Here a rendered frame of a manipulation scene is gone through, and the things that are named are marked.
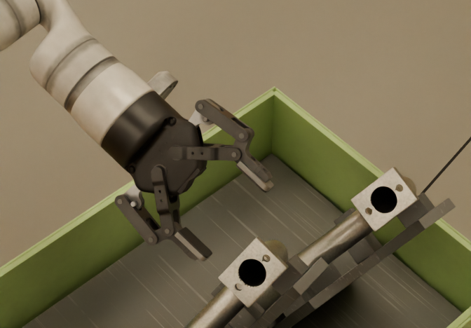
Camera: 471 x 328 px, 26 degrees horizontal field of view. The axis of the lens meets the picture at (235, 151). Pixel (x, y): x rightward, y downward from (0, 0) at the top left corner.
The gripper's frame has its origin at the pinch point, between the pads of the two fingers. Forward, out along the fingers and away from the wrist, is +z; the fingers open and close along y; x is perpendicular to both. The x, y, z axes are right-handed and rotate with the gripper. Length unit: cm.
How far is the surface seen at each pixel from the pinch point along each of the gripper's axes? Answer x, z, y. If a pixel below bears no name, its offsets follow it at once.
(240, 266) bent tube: -2.5, 3.5, -2.1
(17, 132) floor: 144, -69, -70
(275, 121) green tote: 45.9, -8.8, -0.4
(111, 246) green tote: 29.3, -12.1, -23.7
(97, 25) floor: 176, -80, -43
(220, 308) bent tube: 9.8, 4.4, -11.5
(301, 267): 4.1, 7.7, -0.1
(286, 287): 2.4, 7.9, -2.1
